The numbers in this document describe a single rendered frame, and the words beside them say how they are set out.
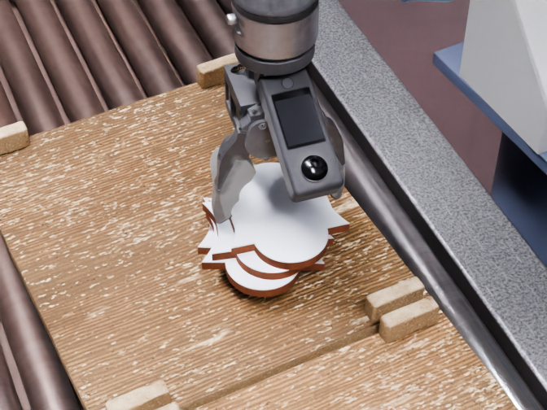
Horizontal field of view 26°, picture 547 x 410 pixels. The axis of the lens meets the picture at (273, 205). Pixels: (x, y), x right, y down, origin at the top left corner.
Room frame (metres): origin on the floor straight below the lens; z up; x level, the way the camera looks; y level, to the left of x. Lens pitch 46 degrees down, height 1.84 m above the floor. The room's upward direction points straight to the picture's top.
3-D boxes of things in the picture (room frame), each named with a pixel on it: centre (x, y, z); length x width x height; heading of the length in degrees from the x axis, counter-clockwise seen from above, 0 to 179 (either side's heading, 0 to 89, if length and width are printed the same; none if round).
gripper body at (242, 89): (0.84, 0.00, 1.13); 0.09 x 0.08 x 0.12; 16
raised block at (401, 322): (0.71, -0.13, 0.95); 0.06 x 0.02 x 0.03; 117
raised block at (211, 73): (1.08, 0.06, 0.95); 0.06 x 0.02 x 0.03; 117
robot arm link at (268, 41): (0.83, 0.00, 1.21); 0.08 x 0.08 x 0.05
